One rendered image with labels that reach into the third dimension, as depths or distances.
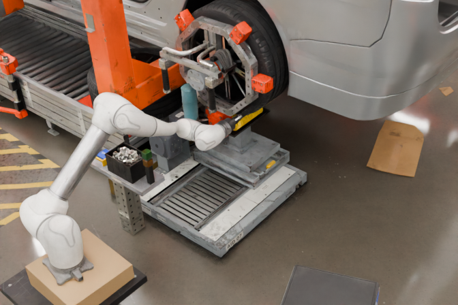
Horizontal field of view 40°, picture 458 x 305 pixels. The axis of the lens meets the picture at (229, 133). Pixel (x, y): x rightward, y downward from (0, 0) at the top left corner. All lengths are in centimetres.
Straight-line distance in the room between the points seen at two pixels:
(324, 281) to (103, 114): 126
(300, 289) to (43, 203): 123
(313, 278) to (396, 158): 151
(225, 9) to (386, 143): 159
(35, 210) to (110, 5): 115
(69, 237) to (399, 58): 170
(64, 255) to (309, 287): 110
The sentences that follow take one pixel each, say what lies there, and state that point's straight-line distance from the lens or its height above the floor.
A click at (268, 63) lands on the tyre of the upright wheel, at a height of 94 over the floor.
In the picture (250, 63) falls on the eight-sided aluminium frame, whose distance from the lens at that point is 330.
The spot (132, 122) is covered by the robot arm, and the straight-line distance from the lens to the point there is 284.
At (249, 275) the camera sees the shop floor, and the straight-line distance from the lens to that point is 345.
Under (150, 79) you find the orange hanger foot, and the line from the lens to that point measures 381.
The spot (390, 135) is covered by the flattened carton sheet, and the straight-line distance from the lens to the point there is 446.
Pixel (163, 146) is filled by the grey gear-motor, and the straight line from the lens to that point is 380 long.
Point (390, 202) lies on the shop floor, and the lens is 392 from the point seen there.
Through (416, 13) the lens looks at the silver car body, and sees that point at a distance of 297.
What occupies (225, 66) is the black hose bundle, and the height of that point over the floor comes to 99.
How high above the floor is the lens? 255
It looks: 35 degrees down
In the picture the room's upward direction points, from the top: 3 degrees counter-clockwise
